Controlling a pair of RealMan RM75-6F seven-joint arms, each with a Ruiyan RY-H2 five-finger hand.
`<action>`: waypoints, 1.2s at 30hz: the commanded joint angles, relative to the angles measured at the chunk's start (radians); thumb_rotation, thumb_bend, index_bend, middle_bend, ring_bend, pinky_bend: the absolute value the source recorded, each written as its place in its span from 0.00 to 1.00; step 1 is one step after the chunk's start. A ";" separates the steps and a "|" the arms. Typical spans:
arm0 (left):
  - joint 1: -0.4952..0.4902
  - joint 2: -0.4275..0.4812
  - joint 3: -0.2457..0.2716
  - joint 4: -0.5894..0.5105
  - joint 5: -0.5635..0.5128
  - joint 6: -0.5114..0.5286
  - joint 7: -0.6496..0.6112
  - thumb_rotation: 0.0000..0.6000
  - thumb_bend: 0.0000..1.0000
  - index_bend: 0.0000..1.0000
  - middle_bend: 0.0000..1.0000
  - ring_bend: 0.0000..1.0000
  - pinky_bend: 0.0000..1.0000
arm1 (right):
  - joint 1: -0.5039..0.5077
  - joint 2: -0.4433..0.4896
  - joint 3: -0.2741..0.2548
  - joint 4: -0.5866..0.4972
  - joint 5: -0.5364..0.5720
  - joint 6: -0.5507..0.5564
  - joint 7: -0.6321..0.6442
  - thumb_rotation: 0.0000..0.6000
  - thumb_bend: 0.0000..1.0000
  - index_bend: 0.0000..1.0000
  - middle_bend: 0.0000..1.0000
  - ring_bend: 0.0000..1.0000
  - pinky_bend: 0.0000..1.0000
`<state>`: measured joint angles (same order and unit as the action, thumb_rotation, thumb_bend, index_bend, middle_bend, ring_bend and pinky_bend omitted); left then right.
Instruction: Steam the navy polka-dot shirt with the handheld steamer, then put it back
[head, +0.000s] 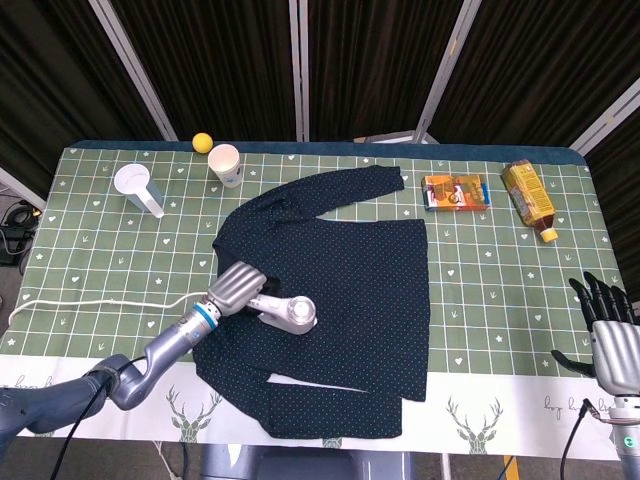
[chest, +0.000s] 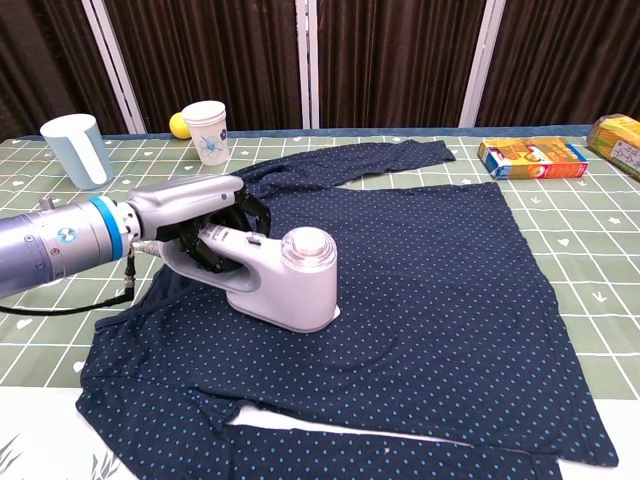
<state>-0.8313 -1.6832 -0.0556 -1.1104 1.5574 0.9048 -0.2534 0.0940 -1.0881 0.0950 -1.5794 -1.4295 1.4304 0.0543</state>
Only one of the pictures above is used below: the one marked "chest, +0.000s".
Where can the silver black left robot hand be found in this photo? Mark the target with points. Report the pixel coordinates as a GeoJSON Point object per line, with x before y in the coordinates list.
{"type": "Point", "coordinates": [185, 205]}

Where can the white steam iron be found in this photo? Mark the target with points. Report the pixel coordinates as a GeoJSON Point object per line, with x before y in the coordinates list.
{"type": "Point", "coordinates": [295, 280]}

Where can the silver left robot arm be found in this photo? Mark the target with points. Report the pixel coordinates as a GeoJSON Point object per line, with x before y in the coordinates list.
{"type": "Point", "coordinates": [50, 245]}

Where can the navy polka dot shirt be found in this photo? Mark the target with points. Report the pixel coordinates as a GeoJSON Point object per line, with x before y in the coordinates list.
{"type": "Point", "coordinates": [425, 300]}

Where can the green patterned tablecloth table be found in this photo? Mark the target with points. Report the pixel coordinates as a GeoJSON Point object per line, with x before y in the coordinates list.
{"type": "Point", "coordinates": [575, 260]}

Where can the flower print paper cup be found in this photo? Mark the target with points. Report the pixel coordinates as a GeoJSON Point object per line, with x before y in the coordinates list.
{"type": "Point", "coordinates": [210, 135]}

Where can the yellow ball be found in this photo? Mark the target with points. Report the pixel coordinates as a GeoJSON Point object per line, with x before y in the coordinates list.
{"type": "Point", "coordinates": [177, 127]}

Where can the light blue white pitcher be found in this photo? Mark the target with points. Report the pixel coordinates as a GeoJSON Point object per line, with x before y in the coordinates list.
{"type": "Point", "coordinates": [75, 150]}

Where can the orange snack box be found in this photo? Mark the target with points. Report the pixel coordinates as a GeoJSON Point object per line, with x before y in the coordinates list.
{"type": "Point", "coordinates": [530, 157]}

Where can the green snack box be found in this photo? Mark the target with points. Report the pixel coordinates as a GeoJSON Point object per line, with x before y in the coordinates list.
{"type": "Point", "coordinates": [617, 142]}

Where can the white partition frame post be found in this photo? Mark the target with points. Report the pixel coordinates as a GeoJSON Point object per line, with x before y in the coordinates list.
{"type": "Point", "coordinates": [482, 60]}
{"type": "Point", "coordinates": [112, 65]}
{"type": "Point", "coordinates": [308, 65]}

